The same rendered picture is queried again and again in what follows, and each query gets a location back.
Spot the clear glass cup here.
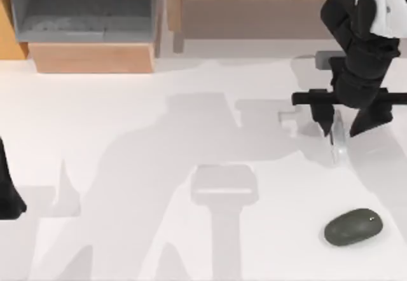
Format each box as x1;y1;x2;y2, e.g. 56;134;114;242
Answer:
329;109;348;168

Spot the dark grey computer mouse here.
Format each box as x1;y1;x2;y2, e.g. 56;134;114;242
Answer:
324;207;384;247

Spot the wooden cupboard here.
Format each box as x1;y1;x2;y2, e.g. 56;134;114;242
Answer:
167;0;407;41

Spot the pale wooden drawer front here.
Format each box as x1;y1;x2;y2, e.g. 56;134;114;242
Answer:
27;41;156;74

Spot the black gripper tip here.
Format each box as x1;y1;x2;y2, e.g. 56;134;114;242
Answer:
0;137;27;221

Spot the orange wooden cupboard side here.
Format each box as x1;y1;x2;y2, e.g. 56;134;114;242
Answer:
0;0;30;61

